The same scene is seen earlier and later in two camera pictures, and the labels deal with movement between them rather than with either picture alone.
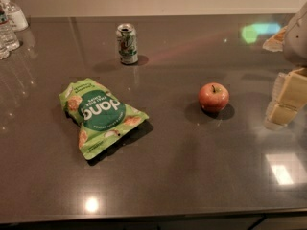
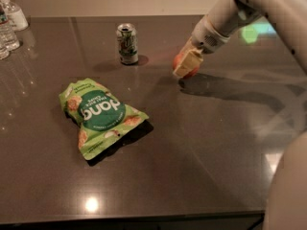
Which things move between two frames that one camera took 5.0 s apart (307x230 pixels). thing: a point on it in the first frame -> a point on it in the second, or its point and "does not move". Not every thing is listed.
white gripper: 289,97 -> 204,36
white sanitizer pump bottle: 16,19 does not move
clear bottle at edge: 4,49 does not move
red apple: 213,97 -> 176,62
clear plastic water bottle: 8,38 does not move
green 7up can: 127,38 does not move
